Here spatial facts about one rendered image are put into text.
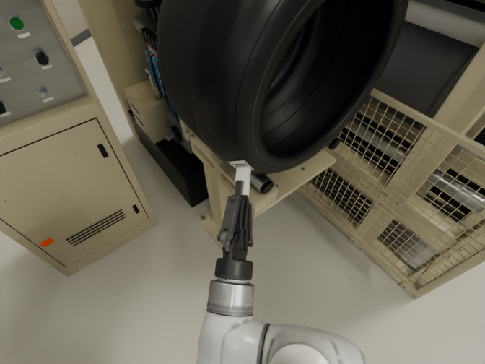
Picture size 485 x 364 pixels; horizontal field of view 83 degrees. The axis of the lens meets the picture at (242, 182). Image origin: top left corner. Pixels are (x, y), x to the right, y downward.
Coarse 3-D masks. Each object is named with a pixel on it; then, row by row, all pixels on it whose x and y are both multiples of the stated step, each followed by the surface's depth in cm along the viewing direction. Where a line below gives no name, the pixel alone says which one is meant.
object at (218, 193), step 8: (208, 168) 127; (208, 176) 133; (208, 184) 140; (216, 184) 129; (208, 192) 147; (216, 192) 136; (224, 192) 135; (216, 200) 143; (224, 200) 140; (216, 208) 150; (224, 208) 145; (216, 216) 159; (216, 224) 169
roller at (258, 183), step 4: (252, 176) 75; (256, 176) 75; (260, 176) 75; (264, 176) 75; (252, 180) 76; (256, 180) 75; (260, 180) 74; (264, 180) 74; (268, 180) 74; (256, 184) 75; (260, 184) 74; (264, 184) 73; (268, 184) 73; (272, 184) 75; (260, 188) 74; (264, 188) 73; (268, 188) 75; (264, 192) 75
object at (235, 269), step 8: (232, 240) 53; (224, 248) 53; (232, 248) 52; (224, 256) 52; (232, 256) 52; (240, 256) 55; (216, 264) 54; (224, 264) 52; (232, 264) 52; (240, 264) 52; (248, 264) 53; (216, 272) 53; (224, 272) 51; (232, 272) 51; (240, 272) 51; (248, 272) 52
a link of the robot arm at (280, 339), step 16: (272, 336) 46; (288, 336) 44; (304, 336) 44; (320, 336) 44; (336, 336) 45; (272, 352) 43; (288, 352) 41; (304, 352) 40; (320, 352) 40; (336, 352) 42; (352, 352) 42
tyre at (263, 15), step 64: (192, 0) 44; (256, 0) 38; (320, 0) 41; (384, 0) 64; (192, 64) 47; (256, 64) 42; (320, 64) 86; (384, 64) 69; (192, 128) 61; (256, 128) 52; (320, 128) 85
